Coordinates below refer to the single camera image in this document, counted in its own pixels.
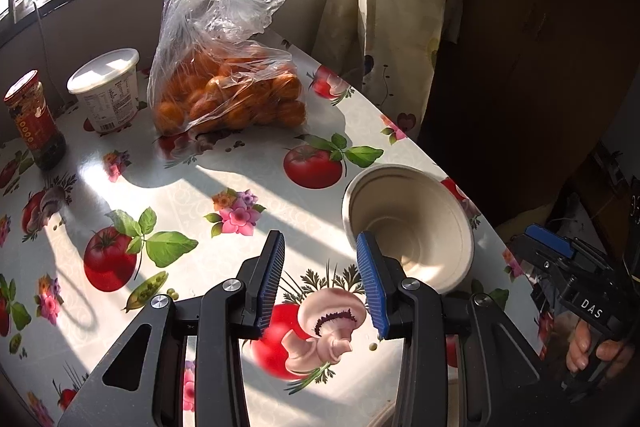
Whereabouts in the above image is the person's right hand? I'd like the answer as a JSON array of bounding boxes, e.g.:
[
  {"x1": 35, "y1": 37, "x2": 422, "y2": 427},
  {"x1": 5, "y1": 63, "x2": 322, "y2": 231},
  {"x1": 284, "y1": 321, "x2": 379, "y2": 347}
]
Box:
[{"x1": 566, "y1": 320, "x2": 634, "y2": 381}]

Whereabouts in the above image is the paper bowl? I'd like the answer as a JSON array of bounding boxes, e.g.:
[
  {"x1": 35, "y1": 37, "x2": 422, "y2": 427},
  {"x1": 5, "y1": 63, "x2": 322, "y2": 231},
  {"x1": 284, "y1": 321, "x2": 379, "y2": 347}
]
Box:
[{"x1": 342, "y1": 165, "x2": 474, "y2": 294}]

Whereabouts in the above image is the plastic bag of oranges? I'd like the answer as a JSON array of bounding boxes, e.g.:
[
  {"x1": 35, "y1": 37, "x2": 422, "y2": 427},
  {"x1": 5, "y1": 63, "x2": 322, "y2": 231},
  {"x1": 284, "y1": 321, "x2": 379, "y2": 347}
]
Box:
[{"x1": 148, "y1": 0, "x2": 307, "y2": 136}]

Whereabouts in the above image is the red label sauce jar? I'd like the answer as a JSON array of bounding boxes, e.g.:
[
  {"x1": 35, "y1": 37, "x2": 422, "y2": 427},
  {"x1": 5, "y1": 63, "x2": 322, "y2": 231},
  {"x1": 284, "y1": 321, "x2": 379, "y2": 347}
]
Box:
[{"x1": 3, "y1": 69, "x2": 66, "y2": 171}]

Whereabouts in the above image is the black power cable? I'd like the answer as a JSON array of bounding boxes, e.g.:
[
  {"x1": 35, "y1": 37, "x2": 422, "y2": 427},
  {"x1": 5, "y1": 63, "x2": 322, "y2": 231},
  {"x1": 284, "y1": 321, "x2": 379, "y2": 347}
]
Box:
[{"x1": 27, "y1": 0, "x2": 66, "y2": 105}]

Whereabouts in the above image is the white plastic tub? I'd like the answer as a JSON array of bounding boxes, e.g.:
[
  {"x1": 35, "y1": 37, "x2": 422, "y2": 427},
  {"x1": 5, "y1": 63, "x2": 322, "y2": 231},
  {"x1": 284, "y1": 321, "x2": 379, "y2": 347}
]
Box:
[{"x1": 66, "y1": 48, "x2": 139, "y2": 133}]

